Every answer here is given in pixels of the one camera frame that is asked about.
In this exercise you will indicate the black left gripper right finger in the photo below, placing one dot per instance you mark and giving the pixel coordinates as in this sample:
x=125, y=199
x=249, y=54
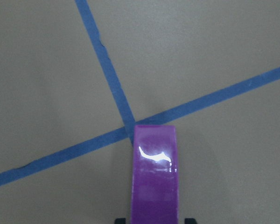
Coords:
x=190, y=221

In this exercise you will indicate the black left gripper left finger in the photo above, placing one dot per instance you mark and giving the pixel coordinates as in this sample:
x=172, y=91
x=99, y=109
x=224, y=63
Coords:
x=120, y=221

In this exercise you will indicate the purple trapezoid block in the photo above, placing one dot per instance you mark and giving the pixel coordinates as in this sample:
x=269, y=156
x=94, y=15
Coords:
x=155, y=192

